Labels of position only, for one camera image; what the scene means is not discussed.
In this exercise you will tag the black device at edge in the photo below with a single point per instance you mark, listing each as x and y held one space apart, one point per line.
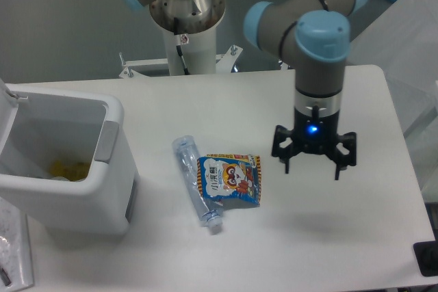
426 255

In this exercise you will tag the yellow trash inside bin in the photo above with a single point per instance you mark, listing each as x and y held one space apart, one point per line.
70 171

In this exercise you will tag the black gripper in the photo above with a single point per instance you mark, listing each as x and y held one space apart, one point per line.
318 137

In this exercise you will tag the white marble slab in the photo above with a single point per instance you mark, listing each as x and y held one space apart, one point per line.
16 264

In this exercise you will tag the white metal base frame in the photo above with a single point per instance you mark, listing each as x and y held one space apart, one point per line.
225 63

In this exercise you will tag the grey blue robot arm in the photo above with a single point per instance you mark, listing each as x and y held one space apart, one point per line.
312 36

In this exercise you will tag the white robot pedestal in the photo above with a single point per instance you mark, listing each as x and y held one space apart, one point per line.
189 27

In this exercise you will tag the clear empty plastic bottle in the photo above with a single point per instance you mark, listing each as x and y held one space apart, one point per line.
209 212

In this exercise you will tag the blue snack bag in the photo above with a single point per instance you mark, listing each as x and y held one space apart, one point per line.
230 176

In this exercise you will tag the translucent plastic box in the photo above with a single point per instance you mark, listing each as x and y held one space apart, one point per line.
402 41

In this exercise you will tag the white plastic trash can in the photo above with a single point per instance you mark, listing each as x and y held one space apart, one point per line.
42 125

